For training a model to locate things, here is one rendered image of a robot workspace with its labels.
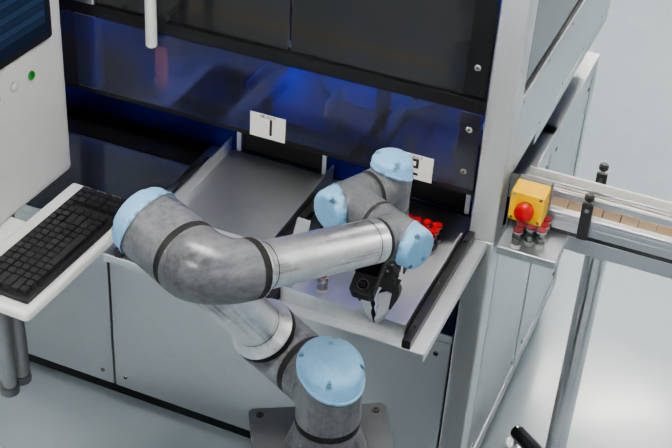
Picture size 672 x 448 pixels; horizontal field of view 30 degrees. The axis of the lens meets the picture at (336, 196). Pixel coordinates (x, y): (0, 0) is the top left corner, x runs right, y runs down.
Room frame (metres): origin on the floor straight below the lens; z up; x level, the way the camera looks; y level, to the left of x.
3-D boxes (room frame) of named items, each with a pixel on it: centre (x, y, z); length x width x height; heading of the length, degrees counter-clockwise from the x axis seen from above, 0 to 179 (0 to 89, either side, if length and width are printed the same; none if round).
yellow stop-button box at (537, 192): (2.17, -0.40, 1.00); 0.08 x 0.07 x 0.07; 159
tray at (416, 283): (2.04, -0.09, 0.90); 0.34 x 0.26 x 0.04; 159
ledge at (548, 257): (2.20, -0.43, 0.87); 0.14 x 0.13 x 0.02; 159
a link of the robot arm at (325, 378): (1.61, -0.01, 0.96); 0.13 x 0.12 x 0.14; 43
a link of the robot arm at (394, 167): (1.87, -0.09, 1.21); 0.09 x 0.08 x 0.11; 133
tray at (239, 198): (2.27, 0.19, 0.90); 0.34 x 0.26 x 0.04; 159
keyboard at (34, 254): (2.16, 0.59, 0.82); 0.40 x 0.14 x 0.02; 157
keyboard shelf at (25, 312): (2.18, 0.64, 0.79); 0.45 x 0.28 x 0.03; 157
